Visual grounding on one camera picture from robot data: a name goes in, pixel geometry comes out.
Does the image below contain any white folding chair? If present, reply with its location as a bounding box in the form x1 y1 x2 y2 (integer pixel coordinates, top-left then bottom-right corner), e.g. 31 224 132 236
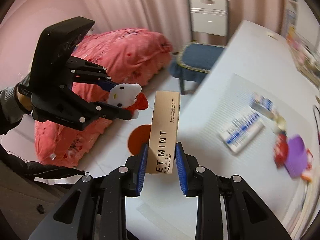
179 0 229 95

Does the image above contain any small blue white box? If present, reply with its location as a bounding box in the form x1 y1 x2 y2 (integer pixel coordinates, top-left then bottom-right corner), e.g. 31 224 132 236
250 93 278 120

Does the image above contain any small white desk scrap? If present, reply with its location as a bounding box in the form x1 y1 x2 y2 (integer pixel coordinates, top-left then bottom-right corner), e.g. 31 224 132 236
266 31 277 40

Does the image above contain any orange trash bin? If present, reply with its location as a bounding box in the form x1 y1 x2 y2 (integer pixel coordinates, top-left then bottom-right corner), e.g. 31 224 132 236
127 124 151 155

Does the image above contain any red glossy toy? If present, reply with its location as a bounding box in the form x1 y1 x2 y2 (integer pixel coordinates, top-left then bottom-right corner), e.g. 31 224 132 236
273 131 289 168

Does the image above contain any pink striped curtain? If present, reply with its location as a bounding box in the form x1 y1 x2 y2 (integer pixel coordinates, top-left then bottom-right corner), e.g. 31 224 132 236
83 0 284 51

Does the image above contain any clear plastic storage box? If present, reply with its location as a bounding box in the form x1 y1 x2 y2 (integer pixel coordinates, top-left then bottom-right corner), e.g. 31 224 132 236
286 25 319 88

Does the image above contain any blue white toothpaste box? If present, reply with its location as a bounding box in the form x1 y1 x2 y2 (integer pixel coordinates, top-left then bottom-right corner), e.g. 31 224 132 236
219 106 265 154

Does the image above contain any purple ribbed cup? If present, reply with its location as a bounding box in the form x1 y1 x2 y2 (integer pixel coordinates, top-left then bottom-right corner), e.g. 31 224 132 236
285 135 308 178

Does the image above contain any blue chair cushion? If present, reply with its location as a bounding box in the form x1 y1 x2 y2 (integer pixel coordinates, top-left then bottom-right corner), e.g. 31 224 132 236
169 42 225 84

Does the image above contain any red floral bed cover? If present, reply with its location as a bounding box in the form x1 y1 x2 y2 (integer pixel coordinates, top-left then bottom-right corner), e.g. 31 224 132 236
35 28 173 167

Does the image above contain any tan mint lipliner box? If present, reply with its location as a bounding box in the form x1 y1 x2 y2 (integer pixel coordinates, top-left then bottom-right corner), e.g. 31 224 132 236
146 91 180 174

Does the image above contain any white cat plush toy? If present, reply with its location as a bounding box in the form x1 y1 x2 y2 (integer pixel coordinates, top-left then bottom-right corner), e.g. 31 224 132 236
107 83 149 119

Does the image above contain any small white cup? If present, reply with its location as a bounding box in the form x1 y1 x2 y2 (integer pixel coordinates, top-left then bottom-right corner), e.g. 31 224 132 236
273 115 287 134

